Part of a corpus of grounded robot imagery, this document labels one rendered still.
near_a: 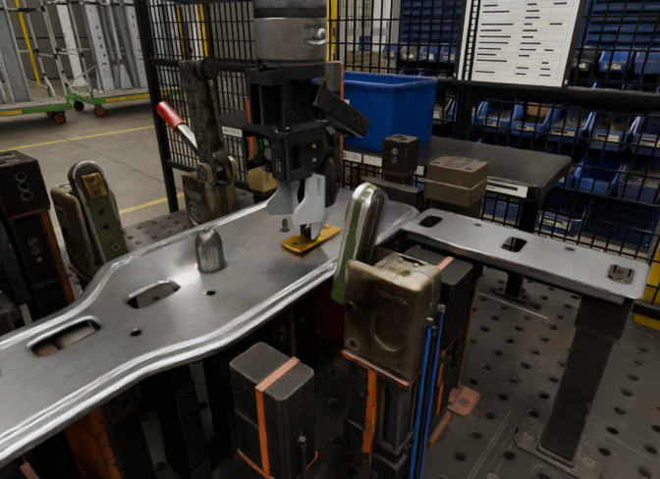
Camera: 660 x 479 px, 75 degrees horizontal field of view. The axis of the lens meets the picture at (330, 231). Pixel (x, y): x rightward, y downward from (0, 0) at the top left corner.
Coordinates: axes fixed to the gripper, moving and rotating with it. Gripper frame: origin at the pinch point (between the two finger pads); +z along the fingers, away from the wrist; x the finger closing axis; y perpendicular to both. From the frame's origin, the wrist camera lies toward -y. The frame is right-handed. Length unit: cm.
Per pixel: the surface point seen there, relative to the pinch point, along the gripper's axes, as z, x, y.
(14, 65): 28, -705, -187
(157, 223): 33, -85, -24
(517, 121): 16, -21, -161
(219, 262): 1.1, -3.2, 12.5
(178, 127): -9.4, -26.3, 0.6
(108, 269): 1.6, -12.9, 20.9
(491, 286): 33, 10, -53
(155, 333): 1.8, 1.4, 23.7
